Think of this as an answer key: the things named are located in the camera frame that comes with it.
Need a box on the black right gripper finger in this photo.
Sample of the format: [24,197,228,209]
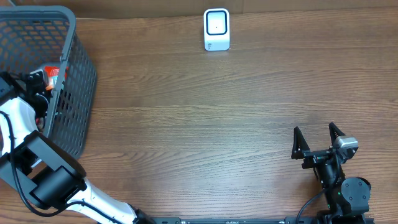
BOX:
[291,126,310,160]
[328,122,346,146]

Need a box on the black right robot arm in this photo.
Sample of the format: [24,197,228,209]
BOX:
[291,123,374,223]

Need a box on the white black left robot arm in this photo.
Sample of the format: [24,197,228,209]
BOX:
[1,72,154,223]

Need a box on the white barcode scanner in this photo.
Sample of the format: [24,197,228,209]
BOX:
[203,8,231,52]

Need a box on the red snack package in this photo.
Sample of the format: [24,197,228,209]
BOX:
[35,65,68,128]

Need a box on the grey plastic mesh basket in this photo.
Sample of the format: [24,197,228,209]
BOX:
[1,6,97,159]

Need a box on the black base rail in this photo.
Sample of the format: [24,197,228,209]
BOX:
[152,217,375,224]

